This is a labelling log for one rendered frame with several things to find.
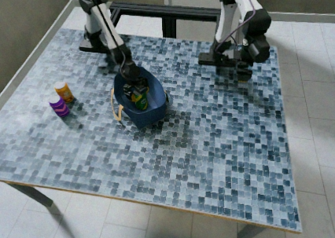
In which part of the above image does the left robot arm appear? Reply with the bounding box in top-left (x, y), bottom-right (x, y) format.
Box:
top-left (199, 0), bottom-right (271, 64)

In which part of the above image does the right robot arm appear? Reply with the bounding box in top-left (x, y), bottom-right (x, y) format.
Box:
top-left (79, 0), bottom-right (149, 95)

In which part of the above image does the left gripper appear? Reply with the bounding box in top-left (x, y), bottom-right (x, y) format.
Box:
top-left (236, 47), bottom-right (255, 82)

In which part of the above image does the yellow striped drink can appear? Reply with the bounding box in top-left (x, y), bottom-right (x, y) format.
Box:
top-left (54, 81), bottom-right (74, 103)

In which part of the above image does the purple drink can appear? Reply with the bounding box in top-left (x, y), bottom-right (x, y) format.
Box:
top-left (49, 95), bottom-right (69, 117)

